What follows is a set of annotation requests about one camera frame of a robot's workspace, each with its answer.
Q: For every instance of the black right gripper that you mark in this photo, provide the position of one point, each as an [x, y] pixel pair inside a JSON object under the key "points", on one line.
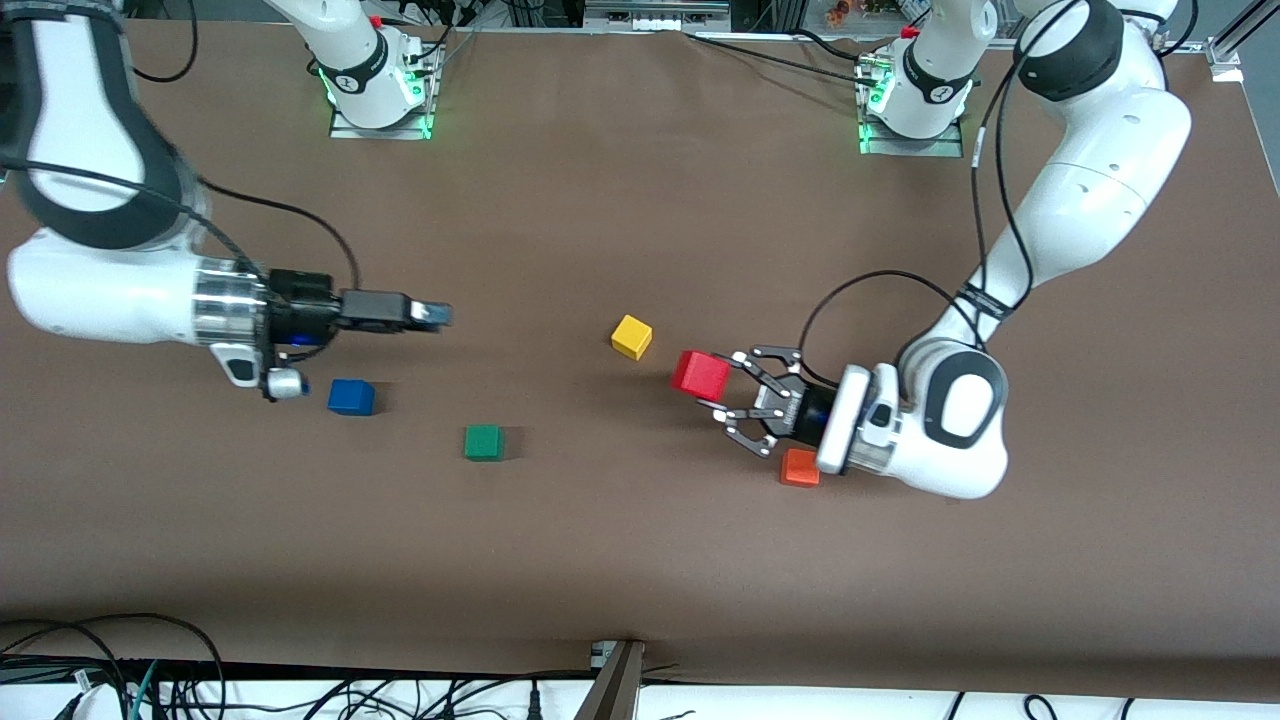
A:
{"points": [[303, 311]]}

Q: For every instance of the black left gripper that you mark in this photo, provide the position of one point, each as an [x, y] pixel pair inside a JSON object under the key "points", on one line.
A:
{"points": [[806, 410]]}

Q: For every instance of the red block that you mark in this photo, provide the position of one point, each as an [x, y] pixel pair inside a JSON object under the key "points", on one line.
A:
{"points": [[700, 375]]}

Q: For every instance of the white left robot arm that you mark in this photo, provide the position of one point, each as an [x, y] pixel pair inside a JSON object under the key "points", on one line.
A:
{"points": [[1080, 200]]}

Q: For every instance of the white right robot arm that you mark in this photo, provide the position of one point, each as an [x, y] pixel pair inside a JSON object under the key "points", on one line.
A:
{"points": [[100, 295]]}

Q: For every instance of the orange block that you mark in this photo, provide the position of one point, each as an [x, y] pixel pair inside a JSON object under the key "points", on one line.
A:
{"points": [[797, 472]]}

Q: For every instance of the blue block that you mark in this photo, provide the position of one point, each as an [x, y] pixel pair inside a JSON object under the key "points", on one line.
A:
{"points": [[350, 397]]}

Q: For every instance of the green block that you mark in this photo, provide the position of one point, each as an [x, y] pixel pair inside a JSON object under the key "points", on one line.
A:
{"points": [[484, 442]]}

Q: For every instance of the yellow block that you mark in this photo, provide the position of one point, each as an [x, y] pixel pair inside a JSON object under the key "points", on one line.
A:
{"points": [[631, 337]]}

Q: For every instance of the grey power strip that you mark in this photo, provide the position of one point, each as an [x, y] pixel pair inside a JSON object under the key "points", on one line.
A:
{"points": [[655, 15]]}

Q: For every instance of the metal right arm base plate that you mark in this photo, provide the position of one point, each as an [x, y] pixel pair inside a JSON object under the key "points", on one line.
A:
{"points": [[345, 131]]}

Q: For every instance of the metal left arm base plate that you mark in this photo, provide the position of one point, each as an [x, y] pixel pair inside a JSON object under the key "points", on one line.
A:
{"points": [[945, 150]]}

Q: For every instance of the aluminium frame post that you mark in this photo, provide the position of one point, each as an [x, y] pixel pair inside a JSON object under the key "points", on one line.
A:
{"points": [[612, 690]]}

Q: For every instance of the aluminium frame corner bracket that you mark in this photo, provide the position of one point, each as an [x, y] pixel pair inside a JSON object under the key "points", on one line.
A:
{"points": [[1225, 60]]}

